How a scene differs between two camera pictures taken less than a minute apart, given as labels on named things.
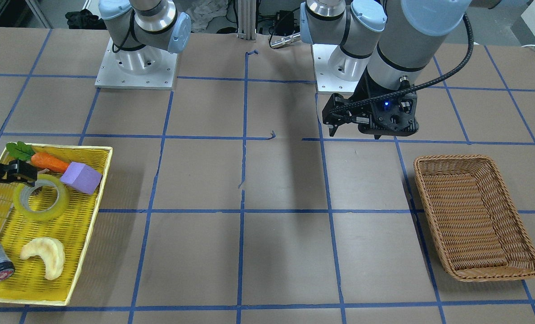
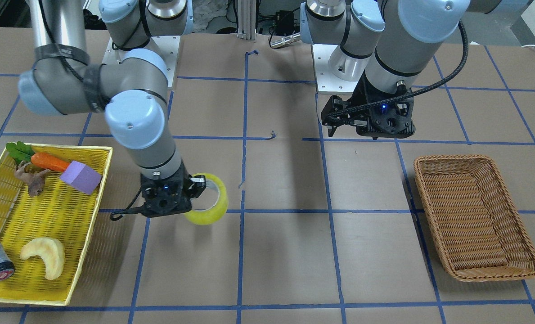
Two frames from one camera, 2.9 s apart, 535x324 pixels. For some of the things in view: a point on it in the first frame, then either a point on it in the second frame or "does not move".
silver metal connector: x=285 y=40 does not move
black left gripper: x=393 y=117 does not move
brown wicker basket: x=477 y=225 does not move
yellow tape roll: x=21 y=202 to x=209 y=216
